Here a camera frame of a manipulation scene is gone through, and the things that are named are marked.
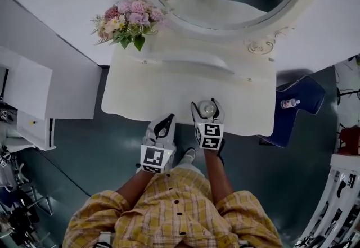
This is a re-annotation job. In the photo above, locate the person's white shoe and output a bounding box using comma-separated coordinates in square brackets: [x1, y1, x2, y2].
[179, 147, 197, 169]

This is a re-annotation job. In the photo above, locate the dark blue chair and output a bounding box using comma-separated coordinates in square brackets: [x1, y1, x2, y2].
[257, 75, 326, 148]

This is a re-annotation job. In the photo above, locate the yellow plaid shirt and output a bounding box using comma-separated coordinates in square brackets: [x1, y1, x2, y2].
[62, 166, 284, 248]

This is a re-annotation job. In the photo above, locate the person's right forearm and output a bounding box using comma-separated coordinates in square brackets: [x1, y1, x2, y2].
[202, 147, 235, 203]

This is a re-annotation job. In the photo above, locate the white display shelf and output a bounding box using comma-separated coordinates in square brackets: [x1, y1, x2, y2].
[294, 152, 360, 248]

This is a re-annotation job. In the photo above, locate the white chest-mounted device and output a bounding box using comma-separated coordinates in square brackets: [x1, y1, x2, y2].
[94, 231, 114, 248]

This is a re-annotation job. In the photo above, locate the white desk with drawer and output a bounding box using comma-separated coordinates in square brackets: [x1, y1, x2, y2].
[0, 47, 57, 152]

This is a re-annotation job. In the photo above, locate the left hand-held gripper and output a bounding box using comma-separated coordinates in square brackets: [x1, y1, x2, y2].
[139, 113, 177, 175]

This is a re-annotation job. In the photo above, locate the pink flower bouquet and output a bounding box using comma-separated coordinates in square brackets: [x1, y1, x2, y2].
[89, 0, 169, 52]

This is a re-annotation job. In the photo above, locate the cream dressing table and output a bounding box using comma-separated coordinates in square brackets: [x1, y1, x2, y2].
[100, 35, 278, 137]

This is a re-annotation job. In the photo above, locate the person's left forearm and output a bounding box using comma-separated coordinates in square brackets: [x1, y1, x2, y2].
[115, 170, 155, 211]

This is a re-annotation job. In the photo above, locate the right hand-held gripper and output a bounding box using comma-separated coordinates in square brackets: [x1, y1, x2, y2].
[190, 97, 227, 150]

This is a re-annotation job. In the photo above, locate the clear plastic water bottle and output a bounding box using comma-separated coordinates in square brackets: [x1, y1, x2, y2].
[280, 98, 301, 110]

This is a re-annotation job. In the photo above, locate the oval cream-framed mirror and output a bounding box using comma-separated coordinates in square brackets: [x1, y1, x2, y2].
[125, 0, 322, 43]

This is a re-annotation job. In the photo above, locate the small glass jar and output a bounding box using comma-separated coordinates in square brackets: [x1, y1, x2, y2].
[196, 99, 218, 119]

